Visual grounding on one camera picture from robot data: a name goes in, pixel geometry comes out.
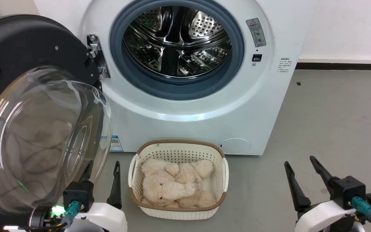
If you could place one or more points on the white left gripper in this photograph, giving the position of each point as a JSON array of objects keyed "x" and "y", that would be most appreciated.
[{"x": 108, "y": 217}]

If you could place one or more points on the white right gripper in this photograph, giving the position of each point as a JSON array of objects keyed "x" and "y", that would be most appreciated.
[{"x": 320, "y": 217}]

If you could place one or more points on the black door with glass bowl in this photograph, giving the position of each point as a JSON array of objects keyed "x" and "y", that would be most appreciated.
[{"x": 27, "y": 42}]

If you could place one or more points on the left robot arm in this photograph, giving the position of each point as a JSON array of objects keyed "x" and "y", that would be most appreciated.
[{"x": 40, "y": 216}]

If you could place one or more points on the white front-load washing machine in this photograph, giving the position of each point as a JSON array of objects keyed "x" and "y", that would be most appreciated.
[{"x": 188, "y": 129}]

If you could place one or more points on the black door latch slot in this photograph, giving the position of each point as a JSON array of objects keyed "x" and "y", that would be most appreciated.
[{"x": 257, "y": 57}]

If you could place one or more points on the blue and white label sticker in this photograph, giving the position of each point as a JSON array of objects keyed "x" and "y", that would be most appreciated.
[{"x": 116, "y": 143}]

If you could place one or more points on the beige plush toy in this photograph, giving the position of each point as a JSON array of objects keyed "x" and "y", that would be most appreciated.
[{"x": 164, "y": 188}]

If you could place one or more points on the round white filter cover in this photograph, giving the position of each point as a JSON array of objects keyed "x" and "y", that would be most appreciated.
[{"x": 234, "y": 146}]

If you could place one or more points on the white basket with brown rim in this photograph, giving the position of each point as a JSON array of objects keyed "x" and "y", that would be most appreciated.
[{"x": 179, "y": 151}]

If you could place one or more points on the small printed text label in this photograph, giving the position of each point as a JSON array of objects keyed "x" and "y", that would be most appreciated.
[{"x": 284, "y": 65}]

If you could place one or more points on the grey warning sticker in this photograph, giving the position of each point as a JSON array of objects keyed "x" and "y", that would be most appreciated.
[{"x": 256, "y": 32}]

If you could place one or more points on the steel perforated washer drum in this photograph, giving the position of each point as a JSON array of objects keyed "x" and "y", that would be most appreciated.
[{"x": 204, "y": 29}]

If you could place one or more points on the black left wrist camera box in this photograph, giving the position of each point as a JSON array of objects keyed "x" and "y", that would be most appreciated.
[{"x": 78, "y": 195}]

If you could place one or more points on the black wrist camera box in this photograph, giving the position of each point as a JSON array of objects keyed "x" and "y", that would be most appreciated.
[
  {"x": 78, "y": 195},
  {"x": 348, "y": 191}
]

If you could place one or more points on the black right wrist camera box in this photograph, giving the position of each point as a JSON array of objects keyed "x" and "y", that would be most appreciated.
[{"x": 348, "y": 191}]

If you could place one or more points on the metal door hinge bracket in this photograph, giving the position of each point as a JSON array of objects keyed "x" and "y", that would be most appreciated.
[{"x": 97, "y": 48}]

